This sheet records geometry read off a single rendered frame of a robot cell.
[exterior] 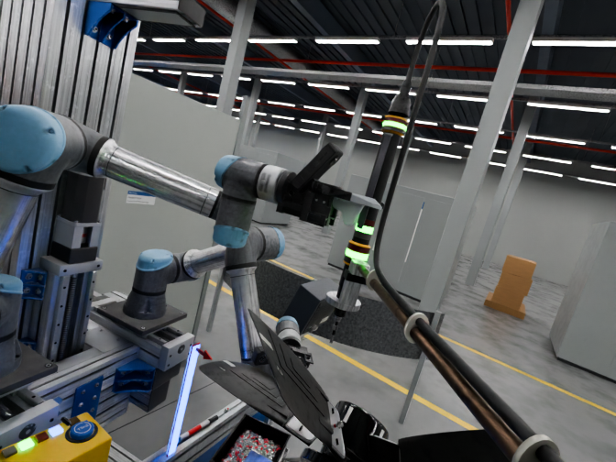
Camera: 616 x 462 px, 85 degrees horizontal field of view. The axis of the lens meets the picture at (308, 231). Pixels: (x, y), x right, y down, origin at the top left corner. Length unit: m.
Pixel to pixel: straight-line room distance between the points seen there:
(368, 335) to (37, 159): 2.34
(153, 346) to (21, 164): 0.80
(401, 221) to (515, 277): 3.03
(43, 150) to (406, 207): 6.42
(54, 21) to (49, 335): 0.87
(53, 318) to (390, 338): 2.15
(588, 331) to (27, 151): 6.67
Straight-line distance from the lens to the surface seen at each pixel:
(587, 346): 6.77
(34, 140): 0.75
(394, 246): 6.87
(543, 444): 0.26
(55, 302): 1.27
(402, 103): 0.66
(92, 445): 0.88
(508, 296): 8.72
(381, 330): 2.70
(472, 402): 0.30
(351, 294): 0.64
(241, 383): 0.84
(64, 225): 1.22
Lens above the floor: 1.67
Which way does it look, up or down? 8 degrees down
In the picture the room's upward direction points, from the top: 15 degrees clockwise
